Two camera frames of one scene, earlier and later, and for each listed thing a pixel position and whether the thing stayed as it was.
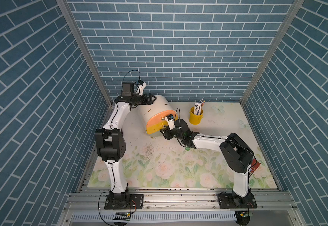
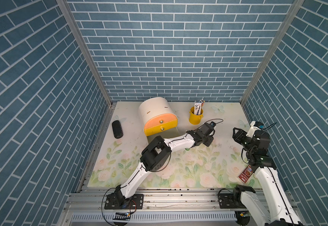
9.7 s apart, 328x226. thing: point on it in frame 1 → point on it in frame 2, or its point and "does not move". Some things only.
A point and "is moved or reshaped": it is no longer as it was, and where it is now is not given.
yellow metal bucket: [195, 119] does not move
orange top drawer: [160, 116] is moved or reshaped
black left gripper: [149, 102] → [210, 138]
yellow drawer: [153, 128] does not move
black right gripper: [168, 133] → [240, 134]
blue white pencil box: [197, 108] does not move
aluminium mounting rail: [94, 201] does not move
